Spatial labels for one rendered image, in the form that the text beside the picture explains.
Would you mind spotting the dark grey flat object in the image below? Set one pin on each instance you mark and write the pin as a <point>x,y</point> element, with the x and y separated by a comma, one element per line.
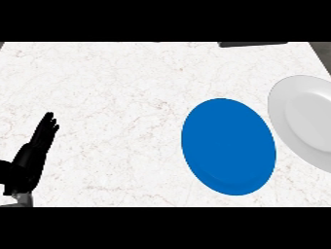
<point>251,43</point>

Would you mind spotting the white plate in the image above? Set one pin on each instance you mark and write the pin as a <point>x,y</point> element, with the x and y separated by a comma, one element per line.
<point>314,121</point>

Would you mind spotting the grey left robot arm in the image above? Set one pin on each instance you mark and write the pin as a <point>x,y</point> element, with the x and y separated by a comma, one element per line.
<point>21,200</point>

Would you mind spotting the blue plate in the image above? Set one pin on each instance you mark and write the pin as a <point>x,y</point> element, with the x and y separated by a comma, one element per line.
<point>227,146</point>

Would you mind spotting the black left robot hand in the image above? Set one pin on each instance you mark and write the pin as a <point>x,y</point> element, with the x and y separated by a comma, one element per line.
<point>28,159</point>

